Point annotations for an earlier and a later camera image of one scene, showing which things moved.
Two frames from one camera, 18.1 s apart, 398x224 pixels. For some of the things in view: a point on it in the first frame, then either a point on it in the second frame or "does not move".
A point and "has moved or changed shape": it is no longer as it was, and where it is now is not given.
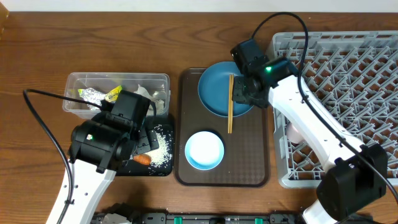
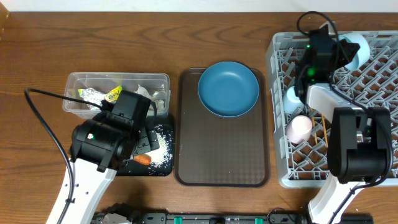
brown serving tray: x=245 y=139 does not move
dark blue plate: x=213 y=89 does not move
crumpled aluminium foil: x=92 y=96 does not move
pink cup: x=293 y=134 does not move
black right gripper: x=238 y=95 → x=339 y=48
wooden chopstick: x=231 y=103 has moved or changed shape
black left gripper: x=150 y=139 does not move
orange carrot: x=142 y=158 does not move
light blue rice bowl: x=204 y=150 → x=362 y=56
